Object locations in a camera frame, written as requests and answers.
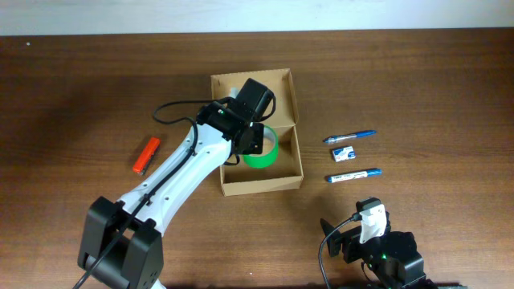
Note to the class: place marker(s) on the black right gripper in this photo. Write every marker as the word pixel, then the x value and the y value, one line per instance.
pixel 348 244

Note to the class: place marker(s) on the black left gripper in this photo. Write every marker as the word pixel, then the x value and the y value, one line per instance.
pixel 252 139

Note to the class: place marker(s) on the green tape roll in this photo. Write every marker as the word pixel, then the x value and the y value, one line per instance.
pixel 268 153

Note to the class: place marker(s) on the white blue staples box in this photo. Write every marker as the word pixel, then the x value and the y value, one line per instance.
pixel 343 153

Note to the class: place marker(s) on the orange stapler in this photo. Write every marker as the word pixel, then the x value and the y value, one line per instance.
pixel 144 159

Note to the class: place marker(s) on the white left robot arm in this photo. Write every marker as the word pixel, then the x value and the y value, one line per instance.
pixel 121 244

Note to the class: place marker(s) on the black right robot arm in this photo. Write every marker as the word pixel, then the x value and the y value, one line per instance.
pixel 393 257

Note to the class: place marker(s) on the blue white board marker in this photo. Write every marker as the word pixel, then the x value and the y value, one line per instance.
pixel 354 175

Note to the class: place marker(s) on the brown cardboard box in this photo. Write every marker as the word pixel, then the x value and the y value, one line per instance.
pixel 286 172

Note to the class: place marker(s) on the blue ballpoint pen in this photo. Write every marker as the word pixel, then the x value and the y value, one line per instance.
pixel 339 138

